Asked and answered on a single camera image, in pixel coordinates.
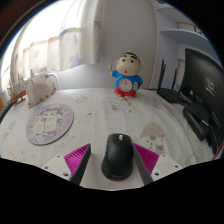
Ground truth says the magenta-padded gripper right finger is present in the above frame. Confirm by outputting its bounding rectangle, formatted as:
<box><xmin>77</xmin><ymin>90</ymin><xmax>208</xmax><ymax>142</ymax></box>
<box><xmin>131</xmin><ymin>142</ymin><xmax>184</xmax><ymax>186</ymax></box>

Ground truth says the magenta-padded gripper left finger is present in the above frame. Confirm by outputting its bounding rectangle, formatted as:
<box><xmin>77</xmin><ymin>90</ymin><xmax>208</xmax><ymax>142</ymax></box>
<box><xmin>41</xmin><ymin>143</ymin><xmax>92</xmax><ymax>186</ymax></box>

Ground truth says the black computer mouse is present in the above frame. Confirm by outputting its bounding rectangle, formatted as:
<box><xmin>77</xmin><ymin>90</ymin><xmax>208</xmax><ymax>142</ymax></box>
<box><xmin>101</xmin><ymin>132</ymin><xmax>135</xmax><ymax>182</ymax></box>

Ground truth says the round purple printed mouse pad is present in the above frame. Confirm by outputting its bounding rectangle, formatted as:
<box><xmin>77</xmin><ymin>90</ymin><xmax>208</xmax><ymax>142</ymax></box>
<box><xmin>25</xmin><ymin>102</ymin><xmax>75</xmax><ymax>146</ymax></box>

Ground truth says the white printed tablecloth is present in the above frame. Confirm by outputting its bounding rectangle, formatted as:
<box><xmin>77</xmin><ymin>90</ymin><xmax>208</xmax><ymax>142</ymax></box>
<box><xmin>0</xmin><ymin>87</ymin><xmax>218</xmax><ymax>191</ymax></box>

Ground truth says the black device box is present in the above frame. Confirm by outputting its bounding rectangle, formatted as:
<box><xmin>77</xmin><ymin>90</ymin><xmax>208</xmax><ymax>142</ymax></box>
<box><xmin>182</xmin><ymin>102</ymin><xmax>214</xmax><ymax>142</ymax></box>

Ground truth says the black router with antennas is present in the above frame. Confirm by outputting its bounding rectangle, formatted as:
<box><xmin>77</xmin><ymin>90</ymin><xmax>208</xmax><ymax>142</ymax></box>
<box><xmin>156</xmin><ymin>59</ymin><xmax>193</xmax><ymax>107</ymax></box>

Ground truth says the red paper packet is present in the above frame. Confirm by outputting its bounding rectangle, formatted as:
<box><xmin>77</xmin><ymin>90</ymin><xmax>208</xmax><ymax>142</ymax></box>
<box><xmin>213</xmin><ymin>146</ymin><xmax>224</xmax><ymax>161</ymax></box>

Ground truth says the white lace handbag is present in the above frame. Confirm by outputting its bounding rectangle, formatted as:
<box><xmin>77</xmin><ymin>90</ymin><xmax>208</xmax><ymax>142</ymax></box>
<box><xmin>25</xmin><ymin>69</ymin><xmax>59</xmax><ymax>108</ymax></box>

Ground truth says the cartoon boy figurine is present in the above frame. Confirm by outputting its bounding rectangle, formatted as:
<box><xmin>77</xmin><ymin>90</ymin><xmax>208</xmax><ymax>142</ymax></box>
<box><xmin>109</xmin><ymin>50</ymin><xmax>144</xmax><ymax>99</ymax></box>

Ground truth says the wooden model sailing ship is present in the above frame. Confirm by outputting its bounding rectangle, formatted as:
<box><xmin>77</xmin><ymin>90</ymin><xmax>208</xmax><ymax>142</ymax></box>
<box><xmin>6</xmin><ymin>73</ymin><xmax>28</xmax><ymax>104</ymax></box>

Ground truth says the black monitor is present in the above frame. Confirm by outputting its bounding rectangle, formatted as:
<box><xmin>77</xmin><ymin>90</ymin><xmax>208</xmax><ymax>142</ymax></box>
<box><xmin>179</xmin><ymin>48</ymin><xmax>224</xmax><ymax>156</ymax></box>

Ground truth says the white star-print curtain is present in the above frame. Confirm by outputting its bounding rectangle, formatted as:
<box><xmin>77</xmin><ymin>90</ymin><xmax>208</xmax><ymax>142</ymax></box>
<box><xmin>9</xmin><ymin>0</ymin><xmax>104</xmax><ymax>76</ymax></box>

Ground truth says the white wall shelf unit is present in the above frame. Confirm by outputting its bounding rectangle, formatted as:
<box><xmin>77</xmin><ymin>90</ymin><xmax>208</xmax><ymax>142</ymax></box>
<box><xmin>156</xmin><ymin>0</ymin><xmax>214</xmax><ymax>51</ymax></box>

